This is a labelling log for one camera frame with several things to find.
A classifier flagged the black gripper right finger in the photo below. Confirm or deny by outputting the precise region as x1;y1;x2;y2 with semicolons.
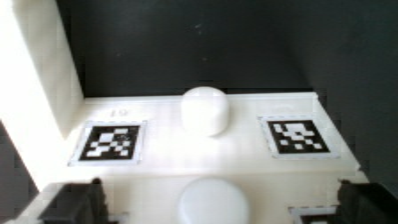
337;180;398;224

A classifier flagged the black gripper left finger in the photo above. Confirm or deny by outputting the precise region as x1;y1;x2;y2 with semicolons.
39;178;108;224

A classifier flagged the white front drawer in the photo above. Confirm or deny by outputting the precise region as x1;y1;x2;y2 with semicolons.
5;171;367;224

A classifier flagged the white drawer cabinet box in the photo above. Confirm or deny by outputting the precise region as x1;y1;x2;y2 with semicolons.
0;0;83;188

